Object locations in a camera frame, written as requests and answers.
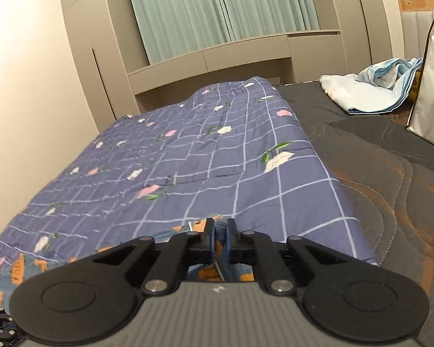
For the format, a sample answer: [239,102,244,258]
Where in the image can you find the blue pants with orange print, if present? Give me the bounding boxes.
[0,217,261,309]

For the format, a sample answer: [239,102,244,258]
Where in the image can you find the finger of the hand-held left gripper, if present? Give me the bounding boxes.
[0,301,24,346]

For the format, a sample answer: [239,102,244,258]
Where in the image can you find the padded wooden headboard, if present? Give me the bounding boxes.
[398,0,434,62]

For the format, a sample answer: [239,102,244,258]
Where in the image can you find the purple checked floral blanket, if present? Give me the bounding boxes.
[0,77,378,297]

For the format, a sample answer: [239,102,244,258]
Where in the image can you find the grey quilted mattress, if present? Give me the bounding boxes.
[274,80,434,337]

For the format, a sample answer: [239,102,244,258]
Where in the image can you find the yellow packet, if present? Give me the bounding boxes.
[413,70,424,102]

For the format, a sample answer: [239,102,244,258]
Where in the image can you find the white paper bag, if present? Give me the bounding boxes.
[405,5,434,152]

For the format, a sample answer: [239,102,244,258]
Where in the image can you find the beige built-in wardrobe unit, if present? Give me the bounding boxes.
[58,0,406,123]

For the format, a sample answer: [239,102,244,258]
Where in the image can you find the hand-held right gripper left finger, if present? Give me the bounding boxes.
[84,218,218,295]

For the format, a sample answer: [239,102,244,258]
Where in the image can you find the pale green curtain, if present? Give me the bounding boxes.
[215,0,321,41]
[125,0,232,64]

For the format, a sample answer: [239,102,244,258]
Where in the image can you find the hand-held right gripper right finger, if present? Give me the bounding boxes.
[226,218,352,295]

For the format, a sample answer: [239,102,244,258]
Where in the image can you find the light blue crumpled cloth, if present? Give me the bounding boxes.
[319,58,426,115]

